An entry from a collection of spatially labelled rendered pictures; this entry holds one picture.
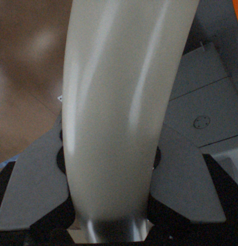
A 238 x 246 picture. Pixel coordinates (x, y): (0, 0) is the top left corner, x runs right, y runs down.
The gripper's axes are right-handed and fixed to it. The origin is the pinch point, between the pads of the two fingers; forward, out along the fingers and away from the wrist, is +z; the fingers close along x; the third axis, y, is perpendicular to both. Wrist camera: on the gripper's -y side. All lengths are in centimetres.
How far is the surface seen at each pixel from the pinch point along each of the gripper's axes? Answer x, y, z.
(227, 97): 53, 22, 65
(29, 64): -68, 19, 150
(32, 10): -52, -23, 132
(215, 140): 41, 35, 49
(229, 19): 75, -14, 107
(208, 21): 62, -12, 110
